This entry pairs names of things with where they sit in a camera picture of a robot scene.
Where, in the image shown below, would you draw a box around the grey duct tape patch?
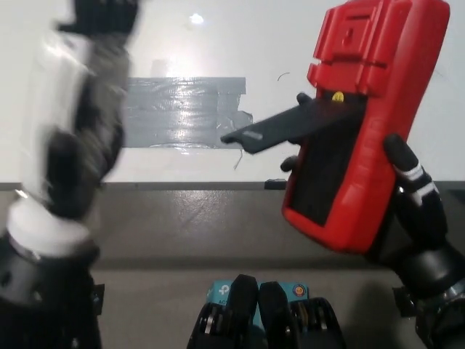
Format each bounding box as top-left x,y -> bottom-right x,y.
121,76 -> 255,149

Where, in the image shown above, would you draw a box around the red digital multimeter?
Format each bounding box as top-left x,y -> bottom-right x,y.
220,0 -> 451,254

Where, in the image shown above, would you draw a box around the black and teal robot body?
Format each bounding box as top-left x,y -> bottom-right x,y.
187,274 -> 346,349

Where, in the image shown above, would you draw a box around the white and black left hand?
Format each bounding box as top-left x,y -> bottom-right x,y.
21,0 -> 141,220

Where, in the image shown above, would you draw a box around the black right hand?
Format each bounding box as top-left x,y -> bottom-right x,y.
280,92 -> 465,302

